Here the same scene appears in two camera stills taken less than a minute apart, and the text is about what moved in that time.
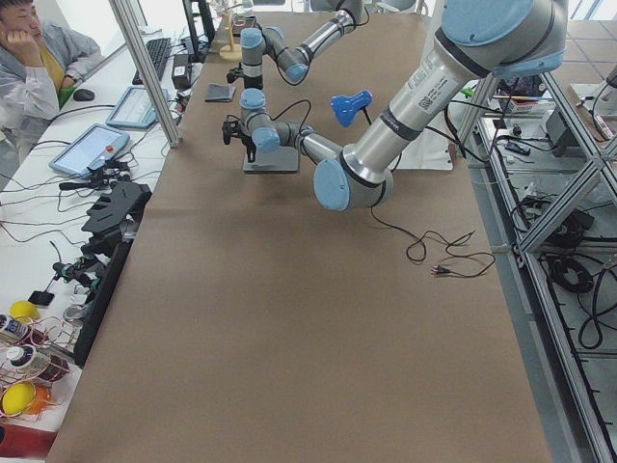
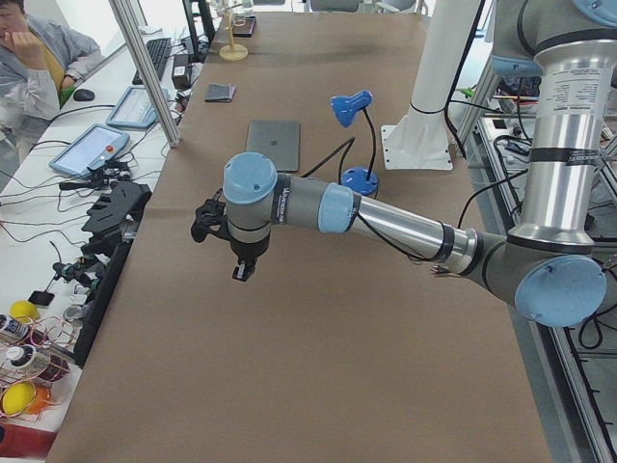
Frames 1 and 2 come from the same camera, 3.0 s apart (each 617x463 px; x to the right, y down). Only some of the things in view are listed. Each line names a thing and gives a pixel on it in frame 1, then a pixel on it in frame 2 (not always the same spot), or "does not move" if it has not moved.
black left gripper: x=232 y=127 → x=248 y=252
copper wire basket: x=34 y=352 does not move
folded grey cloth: x=220 y=93 does not move
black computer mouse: x=83 y=95 does not move
